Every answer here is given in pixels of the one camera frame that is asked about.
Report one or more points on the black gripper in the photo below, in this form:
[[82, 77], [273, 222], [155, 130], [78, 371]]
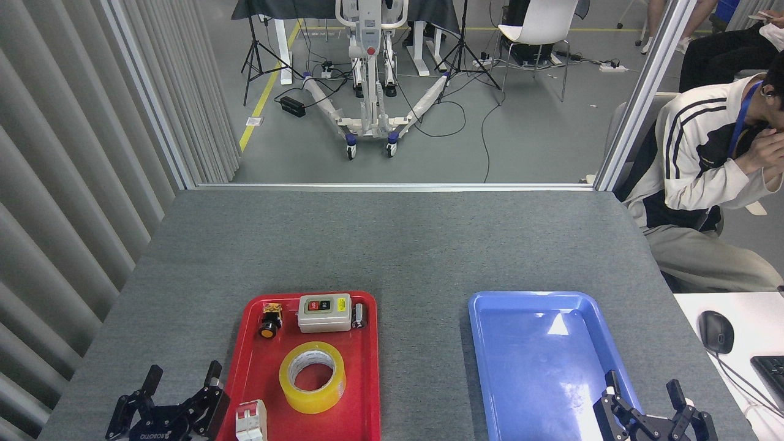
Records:
[[159, 429], [660, 432]]

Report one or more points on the seated person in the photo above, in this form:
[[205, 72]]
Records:
[[692, 159]]

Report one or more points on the yellow tape roll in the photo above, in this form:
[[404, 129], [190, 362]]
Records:
[[295, 393]]

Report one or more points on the silver frame post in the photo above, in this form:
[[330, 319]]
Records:
[[643, 92], [147, 92]]

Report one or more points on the silver frame rail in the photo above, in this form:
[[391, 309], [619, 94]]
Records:
[[392, 186]]

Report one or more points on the white chair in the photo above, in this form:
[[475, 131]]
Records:
[[539, 24]]

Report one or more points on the black keyboard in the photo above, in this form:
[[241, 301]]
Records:
[[773, 376]]

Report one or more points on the grey switch box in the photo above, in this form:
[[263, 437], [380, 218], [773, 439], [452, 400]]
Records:
[[323, 315]]

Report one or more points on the grey office chair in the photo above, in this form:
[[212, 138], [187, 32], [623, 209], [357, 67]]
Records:
[[618, 128]]

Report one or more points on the standing person's legs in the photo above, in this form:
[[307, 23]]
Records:
[[689, 24]]

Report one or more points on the white red circuit breaker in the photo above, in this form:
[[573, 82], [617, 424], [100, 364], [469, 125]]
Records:
[[251, 422]]

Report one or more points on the blue plastic tray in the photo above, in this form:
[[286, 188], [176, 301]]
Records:
[[539, 367]]

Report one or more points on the small silver black cylinder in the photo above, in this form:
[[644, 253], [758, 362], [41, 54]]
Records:
[[359, 315]]

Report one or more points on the black power adapter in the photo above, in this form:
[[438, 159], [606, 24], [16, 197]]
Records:
[[293, 106]]

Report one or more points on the red plastic tray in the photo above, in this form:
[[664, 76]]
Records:
[[361, 392]]

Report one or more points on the black tripod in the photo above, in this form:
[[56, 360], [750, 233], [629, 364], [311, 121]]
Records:
[[462, 49], [252, 49]]

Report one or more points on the white power strip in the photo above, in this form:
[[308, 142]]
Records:
[[612, 67]]

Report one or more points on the yellow black push button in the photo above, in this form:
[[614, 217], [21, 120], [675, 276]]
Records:
[[269, 321]]

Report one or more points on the black computer mouse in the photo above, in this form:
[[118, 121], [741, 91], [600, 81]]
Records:
[[716, 332]]

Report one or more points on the white wheeled stand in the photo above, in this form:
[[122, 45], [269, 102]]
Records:
[[370, 67]]

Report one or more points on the white side desk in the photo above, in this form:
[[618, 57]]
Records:
[[759, 318]]

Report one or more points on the person in black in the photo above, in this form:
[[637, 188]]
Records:
[[723, 55]]

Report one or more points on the person's right hand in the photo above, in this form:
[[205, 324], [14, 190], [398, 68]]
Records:
[[762, 150]]

